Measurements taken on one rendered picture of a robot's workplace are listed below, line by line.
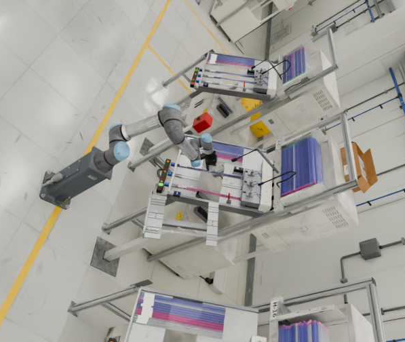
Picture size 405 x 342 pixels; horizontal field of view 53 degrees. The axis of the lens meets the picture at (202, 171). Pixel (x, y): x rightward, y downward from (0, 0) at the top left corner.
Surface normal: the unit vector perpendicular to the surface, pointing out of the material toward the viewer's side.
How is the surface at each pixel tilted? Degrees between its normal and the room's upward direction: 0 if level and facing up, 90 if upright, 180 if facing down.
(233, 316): 44
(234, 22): 90
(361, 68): 90
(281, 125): 90
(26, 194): 0
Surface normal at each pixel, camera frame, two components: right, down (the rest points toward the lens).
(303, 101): -0.15, 0.69
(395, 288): -0.62, -0.62
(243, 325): 0.11, -0.70
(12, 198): 0.76, -0.37
